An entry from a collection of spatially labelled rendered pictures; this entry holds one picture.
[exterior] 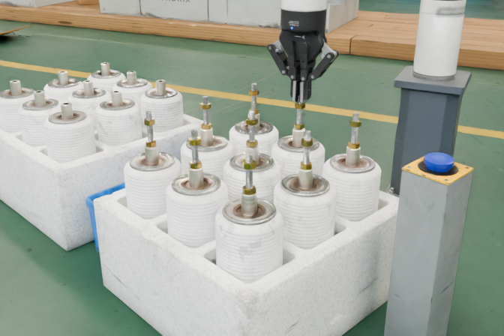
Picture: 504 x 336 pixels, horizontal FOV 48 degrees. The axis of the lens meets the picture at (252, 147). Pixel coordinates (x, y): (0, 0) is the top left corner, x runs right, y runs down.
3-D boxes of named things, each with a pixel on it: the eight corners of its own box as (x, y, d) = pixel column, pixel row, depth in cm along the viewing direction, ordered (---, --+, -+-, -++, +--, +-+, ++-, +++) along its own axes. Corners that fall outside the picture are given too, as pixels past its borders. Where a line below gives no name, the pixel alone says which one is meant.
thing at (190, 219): (199, 259, 100) (196, 166, 93) (241, 280, 94) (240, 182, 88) (159, 285, 93) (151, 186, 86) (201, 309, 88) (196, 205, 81)
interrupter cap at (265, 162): (250, 178, 90) (250, 174, 89) (220, 164, 95) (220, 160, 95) (283, 165, 94) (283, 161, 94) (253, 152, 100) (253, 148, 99)
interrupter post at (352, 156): (343, 167, 94) (344, 148, 92) (346, 161, 96) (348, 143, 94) (358, 169, 93) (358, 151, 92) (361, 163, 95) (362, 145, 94)
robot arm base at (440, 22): (416, 68, 133) (424, -7, 126) (457, 73, 129) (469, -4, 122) (409, 78, 125) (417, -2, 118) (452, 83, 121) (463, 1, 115)
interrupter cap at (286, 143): (301, 135, 107) (301, 132, 107) (328, 148, 101) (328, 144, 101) (268, 144, 103) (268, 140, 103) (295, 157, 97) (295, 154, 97)
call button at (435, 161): (431, 162, 80) (433, 148, 80) (458, 171, 78) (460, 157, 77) (416, 170, 78) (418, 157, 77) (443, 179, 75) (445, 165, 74)
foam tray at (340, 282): (254, 214, 130) (254, 141, 123) (403, 289, 103) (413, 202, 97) (103, 286, 105) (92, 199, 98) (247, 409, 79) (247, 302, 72)
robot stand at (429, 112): (394, 178, 147) (407, 64, 136) (454, 188, 142) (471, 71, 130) (382, 201, 135) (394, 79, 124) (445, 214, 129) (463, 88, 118)
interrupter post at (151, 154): (145, 161, 96) (143, 143, 95) (159, 160, 96) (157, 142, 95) (145, 167, 94) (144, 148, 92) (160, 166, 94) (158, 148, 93)
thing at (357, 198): (311, 265, 99) (316, 170, 92) (326, 238, 107) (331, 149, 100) (367, 277, 95) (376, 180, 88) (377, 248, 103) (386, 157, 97)
